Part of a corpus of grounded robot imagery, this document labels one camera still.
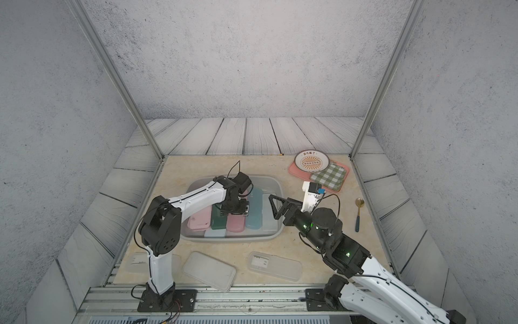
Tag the aluminium frame post right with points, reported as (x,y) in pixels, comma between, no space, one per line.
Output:
(397,54)

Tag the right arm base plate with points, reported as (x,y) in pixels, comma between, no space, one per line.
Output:
(319,299)

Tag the dark green pencil case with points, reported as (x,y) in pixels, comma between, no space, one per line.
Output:
(218,218)

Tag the clear case with label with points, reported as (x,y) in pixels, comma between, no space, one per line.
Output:
(275,266)

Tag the translucent pink pencil case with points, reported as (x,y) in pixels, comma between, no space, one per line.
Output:
(235,223)

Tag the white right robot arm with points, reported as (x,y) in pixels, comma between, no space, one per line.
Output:
(360,282)

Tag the pale pink pencil case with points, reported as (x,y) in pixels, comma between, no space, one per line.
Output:
(201,220)

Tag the pink serving tray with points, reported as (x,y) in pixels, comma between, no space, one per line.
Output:
(293,170)

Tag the aluminium front rail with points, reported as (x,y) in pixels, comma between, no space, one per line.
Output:
(241,304)

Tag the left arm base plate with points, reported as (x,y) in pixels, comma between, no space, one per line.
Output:
(181,301)

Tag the orange patterned plate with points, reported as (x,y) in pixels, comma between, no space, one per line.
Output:
(312,161)

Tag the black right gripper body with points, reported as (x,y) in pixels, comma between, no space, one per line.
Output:
(302,221)

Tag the teal pencil case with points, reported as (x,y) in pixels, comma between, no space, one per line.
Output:
(254,219)

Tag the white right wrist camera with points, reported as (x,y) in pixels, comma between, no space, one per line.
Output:
(313,193)

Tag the gold spoon dark handle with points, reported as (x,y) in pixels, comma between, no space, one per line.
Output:
(359,204)

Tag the grey plastic storage box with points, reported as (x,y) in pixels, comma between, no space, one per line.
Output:
(267,185)

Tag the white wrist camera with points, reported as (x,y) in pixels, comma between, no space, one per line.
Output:
(313,193)
(243,183)

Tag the green checkered cloth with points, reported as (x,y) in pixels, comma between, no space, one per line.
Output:
(332,178)

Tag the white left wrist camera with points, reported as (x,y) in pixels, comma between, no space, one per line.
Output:
(243,183)

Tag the light blue pencil case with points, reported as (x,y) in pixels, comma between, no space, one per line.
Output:
(213,233)

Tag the aluminium frame post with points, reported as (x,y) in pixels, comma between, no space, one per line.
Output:
(102,53)
(397,54)

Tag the grey pencil case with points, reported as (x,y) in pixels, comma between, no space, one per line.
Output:
(210,271)

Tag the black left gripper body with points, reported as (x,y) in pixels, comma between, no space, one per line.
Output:
(237,207)

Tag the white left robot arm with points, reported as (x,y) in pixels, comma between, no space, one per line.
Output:
(161,225)

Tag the aluminium frame post left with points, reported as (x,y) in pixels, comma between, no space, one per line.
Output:
(102,53)

